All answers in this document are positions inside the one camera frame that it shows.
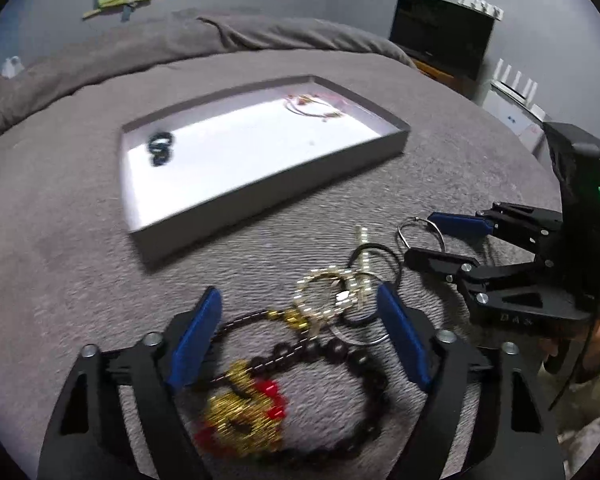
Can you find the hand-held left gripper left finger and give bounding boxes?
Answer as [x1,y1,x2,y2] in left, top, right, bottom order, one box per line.
[37,286,226,480]

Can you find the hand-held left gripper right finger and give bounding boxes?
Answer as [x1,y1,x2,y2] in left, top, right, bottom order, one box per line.
[375,282,566,480]

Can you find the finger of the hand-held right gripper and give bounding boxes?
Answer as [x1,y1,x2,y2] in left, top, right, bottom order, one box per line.
[404,247,537,307]
[427,201,565,263]

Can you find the dark cord bracelet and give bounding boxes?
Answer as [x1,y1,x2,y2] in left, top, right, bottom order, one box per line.
[329,305,387,347]
[396,217,447,257]

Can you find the black hair tie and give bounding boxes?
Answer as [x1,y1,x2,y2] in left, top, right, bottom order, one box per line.
[341,242,405,327]

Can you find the large dark bead bracelet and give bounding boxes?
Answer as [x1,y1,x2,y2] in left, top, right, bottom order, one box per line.
[257,336,391,462]

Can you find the dark bead bracelet gold clasp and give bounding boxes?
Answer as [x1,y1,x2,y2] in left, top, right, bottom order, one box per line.
[190,308,308,397]

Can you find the pale green bead strand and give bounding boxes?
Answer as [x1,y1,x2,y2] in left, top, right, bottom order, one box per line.
[354,226,372,312]

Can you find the red and gold bracelet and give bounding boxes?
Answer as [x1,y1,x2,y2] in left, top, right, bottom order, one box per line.
[194,360,287,457]

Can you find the pearl and gold bracelet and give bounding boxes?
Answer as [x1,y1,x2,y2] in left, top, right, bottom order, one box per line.
[295,268,363,333]

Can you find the grey cardboard tray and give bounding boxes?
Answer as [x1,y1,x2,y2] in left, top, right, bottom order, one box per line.
[120,74,411,267]

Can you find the white box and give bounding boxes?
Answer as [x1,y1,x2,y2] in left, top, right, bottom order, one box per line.
[481,82,552,155]

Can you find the wooden television stand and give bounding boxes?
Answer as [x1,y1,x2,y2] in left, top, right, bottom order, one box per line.
[410,57,477,100]

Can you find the white router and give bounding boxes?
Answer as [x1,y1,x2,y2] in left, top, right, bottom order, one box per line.
[490,58,542,107]

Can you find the grey bed blanket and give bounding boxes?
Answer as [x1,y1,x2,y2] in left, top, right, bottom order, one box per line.
[0,50,581,480]

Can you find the person's patterned clothing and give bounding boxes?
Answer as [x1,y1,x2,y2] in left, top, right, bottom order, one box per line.
[550,377,600,466]

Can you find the black television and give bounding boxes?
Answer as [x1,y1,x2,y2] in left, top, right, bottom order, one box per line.
[389,0,497,82]

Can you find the grey duvet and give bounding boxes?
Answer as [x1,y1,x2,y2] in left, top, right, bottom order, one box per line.
[0,7,422,142]

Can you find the white plastic bag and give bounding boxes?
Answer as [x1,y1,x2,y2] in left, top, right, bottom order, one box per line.
[0,55,24,79]

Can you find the pink and gold bracelets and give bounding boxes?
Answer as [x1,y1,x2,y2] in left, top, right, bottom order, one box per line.
[284,92,350,122]

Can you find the small dark bead bracelet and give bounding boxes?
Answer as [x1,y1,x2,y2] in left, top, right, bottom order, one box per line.
[147,131,177,167]

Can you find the white wall power strip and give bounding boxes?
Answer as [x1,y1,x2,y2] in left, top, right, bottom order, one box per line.
[456,0,505,22]

